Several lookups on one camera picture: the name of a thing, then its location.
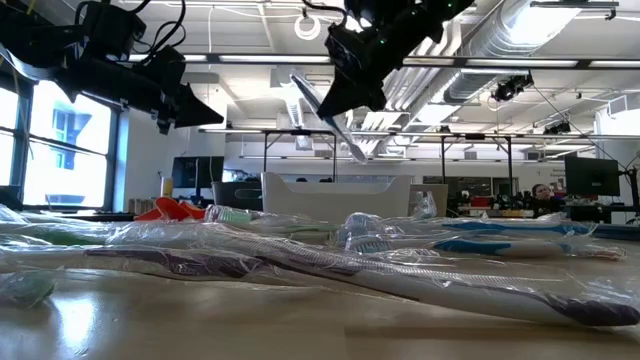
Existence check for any orange cloth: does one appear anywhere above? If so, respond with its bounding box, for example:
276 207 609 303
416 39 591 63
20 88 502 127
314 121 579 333
133 196 208 223

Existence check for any black computer monitor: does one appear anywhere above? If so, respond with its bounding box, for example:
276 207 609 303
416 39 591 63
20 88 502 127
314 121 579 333
171 155 225 190
564 156 621 198

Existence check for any person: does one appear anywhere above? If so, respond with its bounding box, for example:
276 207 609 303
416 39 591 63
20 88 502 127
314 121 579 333
529 182 567 217

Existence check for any black overhead light beam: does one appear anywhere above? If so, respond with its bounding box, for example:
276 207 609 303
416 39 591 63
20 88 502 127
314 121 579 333
127 52 640 70

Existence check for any black workstation frame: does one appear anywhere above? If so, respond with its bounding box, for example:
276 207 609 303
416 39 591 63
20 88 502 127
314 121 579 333
440 132 515 196
262 128 339 182

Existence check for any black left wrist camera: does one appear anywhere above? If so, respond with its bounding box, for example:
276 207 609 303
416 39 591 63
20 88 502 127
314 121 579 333
81 1 147 57

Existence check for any purple wrapped toothbrush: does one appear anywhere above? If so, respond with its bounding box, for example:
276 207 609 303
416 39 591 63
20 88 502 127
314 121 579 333
107 221 640 330
0 243 321 289

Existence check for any white plastic bin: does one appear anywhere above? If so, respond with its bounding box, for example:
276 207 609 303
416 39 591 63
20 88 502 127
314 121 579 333
260 171 413 225

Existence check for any white cable coil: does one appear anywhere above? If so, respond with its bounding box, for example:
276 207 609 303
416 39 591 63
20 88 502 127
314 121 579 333
293 13 322 41

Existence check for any slate grey plastic bin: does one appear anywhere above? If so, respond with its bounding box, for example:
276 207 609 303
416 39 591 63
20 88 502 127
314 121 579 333
211 180 265 212

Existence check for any black ceiling-mounted camera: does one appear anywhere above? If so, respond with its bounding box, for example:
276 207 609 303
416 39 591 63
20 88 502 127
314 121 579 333
492 73 535 103

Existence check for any translucent clear plastic bin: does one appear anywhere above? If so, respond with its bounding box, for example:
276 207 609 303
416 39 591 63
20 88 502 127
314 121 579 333
409 183 450 219

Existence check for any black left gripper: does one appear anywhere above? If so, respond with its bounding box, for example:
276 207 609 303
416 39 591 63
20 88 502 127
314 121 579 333
54 44 225 135

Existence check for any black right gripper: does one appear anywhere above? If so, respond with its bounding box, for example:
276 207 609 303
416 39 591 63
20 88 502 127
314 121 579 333
317 0 476 117

